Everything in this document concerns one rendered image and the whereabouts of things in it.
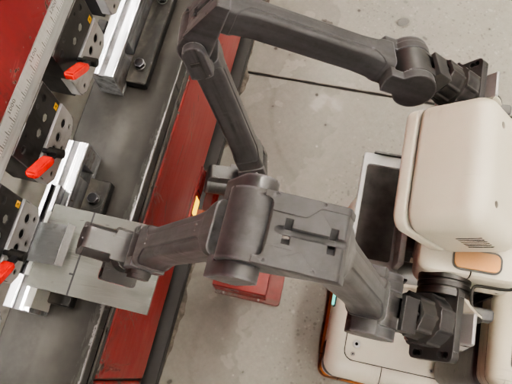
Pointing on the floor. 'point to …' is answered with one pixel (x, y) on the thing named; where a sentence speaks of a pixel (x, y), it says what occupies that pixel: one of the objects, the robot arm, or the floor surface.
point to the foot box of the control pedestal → (263, 289)
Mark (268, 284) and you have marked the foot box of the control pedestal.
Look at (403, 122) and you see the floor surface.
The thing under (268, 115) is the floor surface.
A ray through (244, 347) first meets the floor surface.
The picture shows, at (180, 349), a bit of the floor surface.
